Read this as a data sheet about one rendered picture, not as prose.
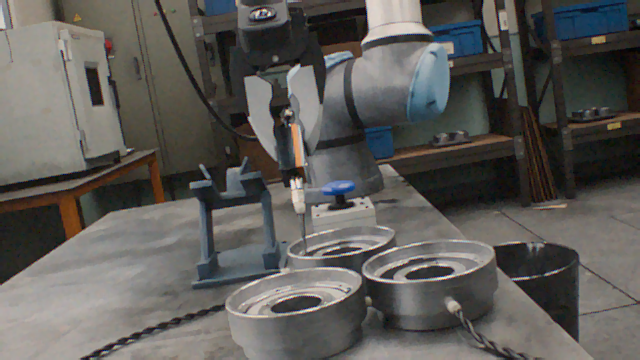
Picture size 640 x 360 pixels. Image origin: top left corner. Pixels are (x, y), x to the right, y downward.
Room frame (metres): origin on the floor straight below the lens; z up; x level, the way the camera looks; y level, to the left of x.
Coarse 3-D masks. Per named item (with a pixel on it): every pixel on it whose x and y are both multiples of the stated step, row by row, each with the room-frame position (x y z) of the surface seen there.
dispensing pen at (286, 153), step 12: (288, 108) 0.68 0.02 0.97; (288, 120) 0.67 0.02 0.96; (276, 132) 0.64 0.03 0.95; (288, 132) 0.64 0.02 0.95; (288, 144) 0.63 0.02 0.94; (288, 156) 0.63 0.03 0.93; (288, 168) 0.62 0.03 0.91; (288, 180) 0.64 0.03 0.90; (300, 180) 0.63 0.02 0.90; (300, 192) 0.62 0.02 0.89; (300, 204) 0.61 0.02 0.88; (300, 216) 0.61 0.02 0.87; (300, 228) 0.60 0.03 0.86
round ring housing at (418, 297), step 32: (384, 256) 0.53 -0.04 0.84; (416, 256) 0.54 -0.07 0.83; (480, 256) 0.50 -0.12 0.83; (384, 288) 0.45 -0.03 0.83; (416, 288) 0.44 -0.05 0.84; (448, 288) 0.44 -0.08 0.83; (480, 288) 0.44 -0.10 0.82; (384, 320) 0.47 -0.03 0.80; (416, 320) 0.45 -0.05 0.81; (448, 320) 0.44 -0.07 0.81
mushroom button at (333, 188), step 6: (342, 180) 0.75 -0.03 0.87; (324, 186) 0.73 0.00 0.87; (330, 186) 0.72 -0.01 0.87; (336, 186) 0.72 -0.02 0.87; (342, 186) 0.72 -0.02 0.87; (348, 186) 0.72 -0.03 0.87; (354, 186) 0.73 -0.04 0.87; (324, 192) 0.72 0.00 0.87; (330, 192) 0.72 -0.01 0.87; (336, 192) 0.72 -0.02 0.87; (342, 192) 0.72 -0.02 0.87; (336, 198) 0.73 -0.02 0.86; (342, 198) 0.73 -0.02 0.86; (336, 204) 0.73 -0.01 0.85; (342, 204) 0.73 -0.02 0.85
